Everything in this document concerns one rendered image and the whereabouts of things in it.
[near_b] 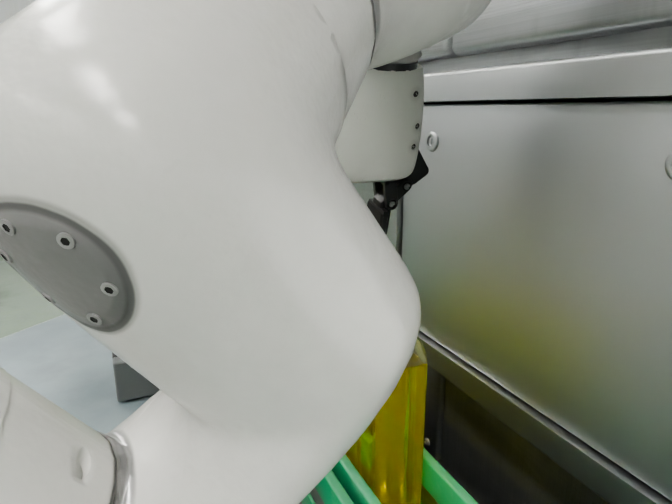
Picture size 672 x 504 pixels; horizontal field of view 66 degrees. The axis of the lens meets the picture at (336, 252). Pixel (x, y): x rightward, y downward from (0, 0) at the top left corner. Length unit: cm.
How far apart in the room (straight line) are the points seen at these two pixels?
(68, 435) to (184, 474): 4
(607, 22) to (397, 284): 34
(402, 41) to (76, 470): 20
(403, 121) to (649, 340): 25
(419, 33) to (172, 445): 19
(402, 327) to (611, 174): 31
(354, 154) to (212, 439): 31
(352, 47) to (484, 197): 38
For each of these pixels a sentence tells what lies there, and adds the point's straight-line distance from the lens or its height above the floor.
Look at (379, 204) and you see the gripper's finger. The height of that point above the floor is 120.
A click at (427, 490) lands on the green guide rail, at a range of 55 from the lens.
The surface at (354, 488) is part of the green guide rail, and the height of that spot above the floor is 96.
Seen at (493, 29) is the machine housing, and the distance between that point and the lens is 54.
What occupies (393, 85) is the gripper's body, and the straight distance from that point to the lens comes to 43.
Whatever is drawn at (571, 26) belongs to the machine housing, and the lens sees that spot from 48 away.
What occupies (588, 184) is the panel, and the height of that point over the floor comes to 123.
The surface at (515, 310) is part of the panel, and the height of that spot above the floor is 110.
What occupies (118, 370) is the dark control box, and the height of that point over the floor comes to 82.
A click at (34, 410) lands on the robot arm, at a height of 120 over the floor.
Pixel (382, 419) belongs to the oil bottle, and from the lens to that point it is 48.
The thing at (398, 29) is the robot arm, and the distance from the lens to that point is 24.
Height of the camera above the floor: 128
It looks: 15 degrees down
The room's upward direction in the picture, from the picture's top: straight up
